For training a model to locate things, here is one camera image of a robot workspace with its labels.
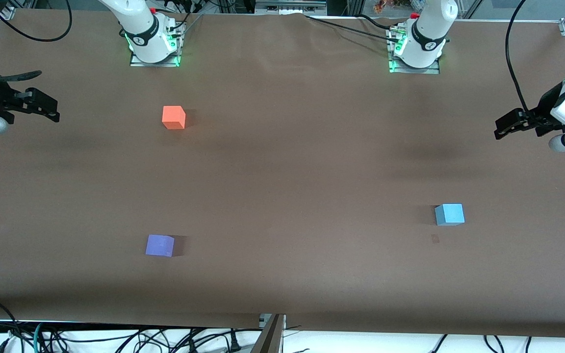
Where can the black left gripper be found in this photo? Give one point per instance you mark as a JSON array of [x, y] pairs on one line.
[[543, 112]]

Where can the blue block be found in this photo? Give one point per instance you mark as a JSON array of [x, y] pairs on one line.
[[450, 214]]

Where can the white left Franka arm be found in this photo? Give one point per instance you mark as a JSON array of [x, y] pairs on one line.
[[427, 34]]

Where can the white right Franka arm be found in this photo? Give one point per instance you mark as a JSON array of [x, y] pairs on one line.
[[140, 29]]

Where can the orange block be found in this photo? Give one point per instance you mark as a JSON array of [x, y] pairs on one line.
[[173, 117]]

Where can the purple block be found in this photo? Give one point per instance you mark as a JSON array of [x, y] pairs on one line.
[[160, 245]]

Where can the orange background object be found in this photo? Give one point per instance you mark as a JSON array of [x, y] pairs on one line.
[[383, 5]]

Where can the grey box behind table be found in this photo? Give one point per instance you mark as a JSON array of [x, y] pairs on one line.
[[290, 6]]

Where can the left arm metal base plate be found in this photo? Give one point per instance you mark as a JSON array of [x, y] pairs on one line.
[[395, 66]]

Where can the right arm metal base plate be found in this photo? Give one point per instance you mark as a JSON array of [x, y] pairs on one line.
[[172, 60]]

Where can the aluminium frame post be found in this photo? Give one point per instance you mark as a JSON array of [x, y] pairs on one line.
[[270, 338]]

